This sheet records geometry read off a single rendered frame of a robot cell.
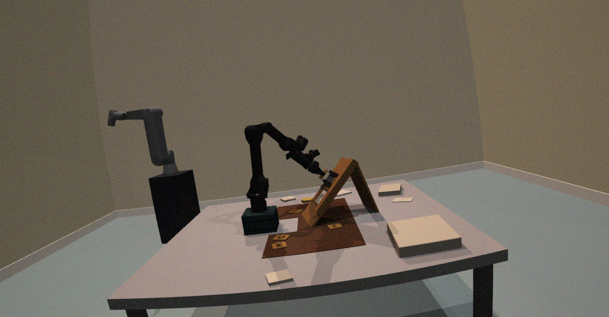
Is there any white paper ticket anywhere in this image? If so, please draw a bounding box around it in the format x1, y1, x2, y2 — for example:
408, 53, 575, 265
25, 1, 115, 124
316, 189, 327, 203

